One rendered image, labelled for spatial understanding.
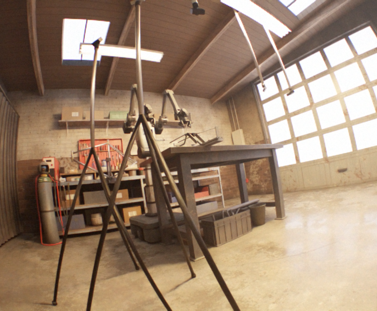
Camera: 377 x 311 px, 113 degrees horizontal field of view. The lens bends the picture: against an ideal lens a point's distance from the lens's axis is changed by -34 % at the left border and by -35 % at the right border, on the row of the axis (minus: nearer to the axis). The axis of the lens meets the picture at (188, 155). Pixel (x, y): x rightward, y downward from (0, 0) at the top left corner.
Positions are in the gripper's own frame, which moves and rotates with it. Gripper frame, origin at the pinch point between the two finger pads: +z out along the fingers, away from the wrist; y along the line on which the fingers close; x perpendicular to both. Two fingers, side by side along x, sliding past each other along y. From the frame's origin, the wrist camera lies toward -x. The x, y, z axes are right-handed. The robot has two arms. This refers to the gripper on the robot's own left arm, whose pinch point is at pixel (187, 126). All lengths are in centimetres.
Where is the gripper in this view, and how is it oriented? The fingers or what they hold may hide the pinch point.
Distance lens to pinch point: 210.3
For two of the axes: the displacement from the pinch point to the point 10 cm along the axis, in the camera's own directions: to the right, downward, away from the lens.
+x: -4.4, 6.6, 6.1
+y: 7.9, -0.3, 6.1
